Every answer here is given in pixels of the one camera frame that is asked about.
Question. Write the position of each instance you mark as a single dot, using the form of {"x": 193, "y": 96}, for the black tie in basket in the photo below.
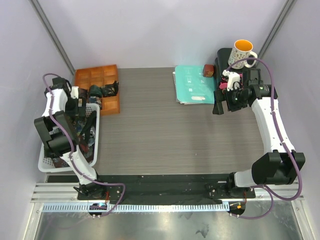
{"x": 91, "y": 121}

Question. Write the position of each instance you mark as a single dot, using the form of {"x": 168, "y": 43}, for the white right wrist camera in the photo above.
{"x": 233, "y": 80}

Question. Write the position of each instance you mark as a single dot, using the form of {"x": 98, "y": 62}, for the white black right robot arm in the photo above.
{"x": 281, "y": 163}

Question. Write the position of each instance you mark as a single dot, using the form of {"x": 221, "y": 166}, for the orange wooden compartment tray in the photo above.
{"x": 100, "y": 85}

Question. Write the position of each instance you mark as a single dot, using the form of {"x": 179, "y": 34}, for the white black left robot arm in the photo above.
{"x": 69, "y": 135}

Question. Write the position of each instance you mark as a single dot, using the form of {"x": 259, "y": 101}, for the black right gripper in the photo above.
{"x": 219, "y": 96}

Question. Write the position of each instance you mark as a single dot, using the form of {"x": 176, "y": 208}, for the floral mug orange inside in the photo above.
{"x": 242, "y": 49}

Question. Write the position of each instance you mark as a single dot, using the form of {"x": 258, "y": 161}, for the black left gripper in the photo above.
{"x": 81, "y": 109}

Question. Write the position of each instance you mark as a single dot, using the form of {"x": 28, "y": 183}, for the red patterned tie in basket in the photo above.
{"x": 87, "y": 149}

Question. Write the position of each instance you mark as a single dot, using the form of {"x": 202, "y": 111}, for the rolled navy dotted tie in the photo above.
{"x": 95, "y": 100}

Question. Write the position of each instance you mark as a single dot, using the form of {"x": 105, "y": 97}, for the black pink drawer organizer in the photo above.
{"x": 249, "y": 75}

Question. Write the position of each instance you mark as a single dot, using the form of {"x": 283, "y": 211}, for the white plastic basket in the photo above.
{"x": 46, "y": 164}

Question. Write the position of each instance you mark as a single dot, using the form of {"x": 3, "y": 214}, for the small brown box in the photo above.
{"x": 208, "y": 70}

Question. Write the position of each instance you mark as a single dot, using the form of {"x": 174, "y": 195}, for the teal booklet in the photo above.
{"x": 191, "y": 86}

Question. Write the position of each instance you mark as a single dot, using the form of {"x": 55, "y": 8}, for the rolled dark green tie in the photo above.
{"x": 95, "y": 91}

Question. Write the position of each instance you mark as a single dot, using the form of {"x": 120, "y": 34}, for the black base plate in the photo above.
{"x": 172, "y": 189}

